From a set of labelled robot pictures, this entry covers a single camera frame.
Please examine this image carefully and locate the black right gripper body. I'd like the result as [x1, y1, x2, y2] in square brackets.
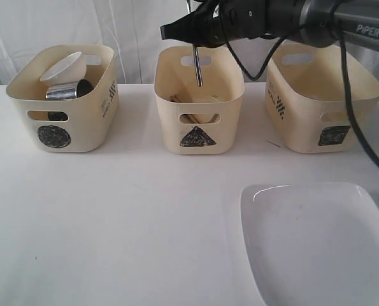
[204, 1, 268, 45]

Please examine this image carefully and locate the steel spoon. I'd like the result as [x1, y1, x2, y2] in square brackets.
[192, 45, 203, 87]

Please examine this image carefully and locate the wooden chopstick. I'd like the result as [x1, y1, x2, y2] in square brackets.
[179, 114, 204, 124]
[169, 94, 192, 103]

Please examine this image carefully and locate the small steel cup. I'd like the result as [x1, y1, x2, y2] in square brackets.
[75, 79, 94, 98]

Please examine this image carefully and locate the white plastic bowl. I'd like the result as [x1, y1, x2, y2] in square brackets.
[39, 52, 87, 86]

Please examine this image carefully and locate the steel mug with handle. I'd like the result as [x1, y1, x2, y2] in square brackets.
[45, 82, 78, 101]

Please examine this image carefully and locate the white square plate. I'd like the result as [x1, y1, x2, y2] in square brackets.
[240, 182, 379, 305]

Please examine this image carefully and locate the steel fork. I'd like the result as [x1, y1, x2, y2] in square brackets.
[210, 113, 219, 123]

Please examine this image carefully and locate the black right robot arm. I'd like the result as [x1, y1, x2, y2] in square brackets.
[161, 1, 379, 52]

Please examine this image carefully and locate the cream bin with triangle mark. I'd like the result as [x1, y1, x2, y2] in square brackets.
[154, 46, 245, 155]

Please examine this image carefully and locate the cream bin with square mark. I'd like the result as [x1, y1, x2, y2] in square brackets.
[264, 43, 379, 154]

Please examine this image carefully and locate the cream bin with circle mark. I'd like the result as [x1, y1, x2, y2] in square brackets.
[6, 45, 118, 153]

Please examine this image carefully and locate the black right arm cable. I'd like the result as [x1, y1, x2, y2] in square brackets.
[220, 0, 379, 181]

